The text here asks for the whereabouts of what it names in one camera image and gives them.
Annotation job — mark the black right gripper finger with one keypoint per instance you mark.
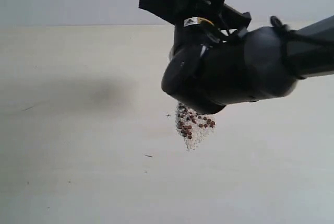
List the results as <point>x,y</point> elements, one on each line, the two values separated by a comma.
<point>171,11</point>
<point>232,23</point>

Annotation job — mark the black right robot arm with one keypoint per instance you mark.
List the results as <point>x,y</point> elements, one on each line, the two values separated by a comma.
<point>215,60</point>

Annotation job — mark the pile of brown pellets and grains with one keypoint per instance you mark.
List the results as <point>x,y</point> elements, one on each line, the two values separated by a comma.
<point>192,126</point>

